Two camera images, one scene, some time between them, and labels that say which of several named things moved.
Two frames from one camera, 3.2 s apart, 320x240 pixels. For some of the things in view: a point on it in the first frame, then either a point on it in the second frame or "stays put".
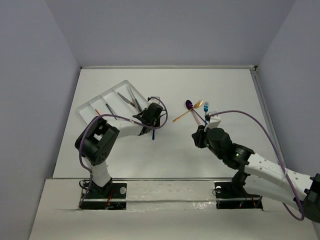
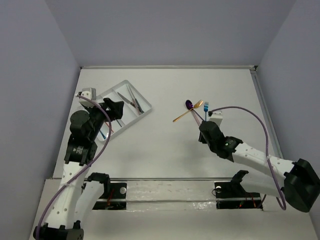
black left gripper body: [141, 118] -> [110, 110]
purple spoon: [189, 104] stays put
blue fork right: [206, 108] stays put
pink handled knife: [135, 103] stays put
